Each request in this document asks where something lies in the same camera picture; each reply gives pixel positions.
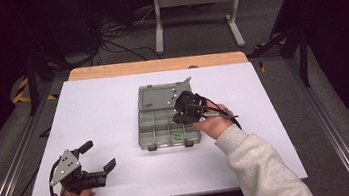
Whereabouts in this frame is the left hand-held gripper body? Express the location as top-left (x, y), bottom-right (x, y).
top-left (45, 144), bottom-right (109, 196)

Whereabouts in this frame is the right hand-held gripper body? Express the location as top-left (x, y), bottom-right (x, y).
top-left (164, 74), bottom-right (211, 128)

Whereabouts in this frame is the clear grey plastic organizer box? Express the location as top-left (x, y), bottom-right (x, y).
top-left (131, 78), bottom-right (208, 154)

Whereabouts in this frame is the person's right hand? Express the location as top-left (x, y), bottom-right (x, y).
top-left (189, 100), bottom-right (238, 143)

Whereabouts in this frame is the white board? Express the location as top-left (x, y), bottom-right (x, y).
top-left (12, 53), bottom-right (310, 196)

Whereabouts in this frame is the wooden table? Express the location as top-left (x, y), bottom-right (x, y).
top-left (66, 47), bottom-right (250, 86)

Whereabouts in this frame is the black tripod stand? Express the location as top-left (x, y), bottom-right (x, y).
top-left (21, 47), bottom-right (76, 118)
top-left (244, 22), bottom-right (314, 95)

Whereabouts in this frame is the left hand-held gripper black cable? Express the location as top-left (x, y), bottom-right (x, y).
top-left (42, 156), bottom-right (72, 196)

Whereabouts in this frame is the hand-held gripper black cable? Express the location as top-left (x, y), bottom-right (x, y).
top-left (192, 91), bottom-right (244, 136)
top-left (42, 156), bottom-right (72, 196)

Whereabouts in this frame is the right hand-held gripper black cable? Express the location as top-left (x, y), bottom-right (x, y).
top-left (192, 91), bottom-right (244, 136)

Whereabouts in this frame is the bundle of black floor cables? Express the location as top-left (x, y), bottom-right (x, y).
top-left (82, 0), bottom-right (163, 68)

